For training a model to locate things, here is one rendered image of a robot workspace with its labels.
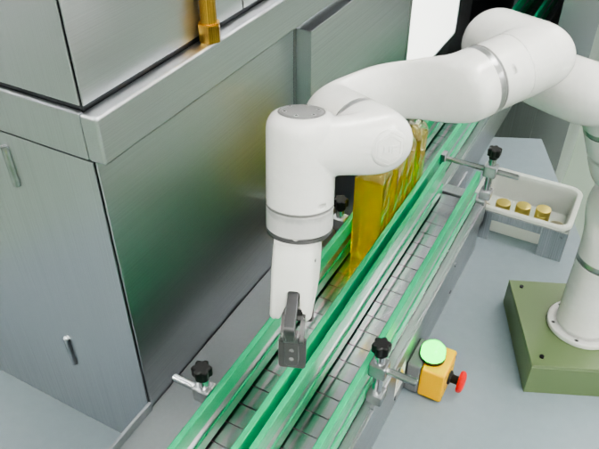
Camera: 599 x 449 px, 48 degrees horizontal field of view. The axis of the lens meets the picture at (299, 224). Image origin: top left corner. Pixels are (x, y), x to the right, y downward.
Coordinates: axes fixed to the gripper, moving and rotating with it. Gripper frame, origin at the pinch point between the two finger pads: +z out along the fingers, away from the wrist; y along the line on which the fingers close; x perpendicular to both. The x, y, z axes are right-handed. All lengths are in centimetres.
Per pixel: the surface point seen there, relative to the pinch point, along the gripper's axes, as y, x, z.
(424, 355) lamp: -28.3, 19.4, 23.5
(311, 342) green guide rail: -16.2, 0.6, 13.4
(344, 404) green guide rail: -5.6, 6.3, 15.4
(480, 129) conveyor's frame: -100, 35, 6
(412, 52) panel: -96, 16, -13
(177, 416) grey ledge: -8.2, -18.9, 23.5
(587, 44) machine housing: -143, 70, -7
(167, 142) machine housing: -12.9, -18.8, -19.3
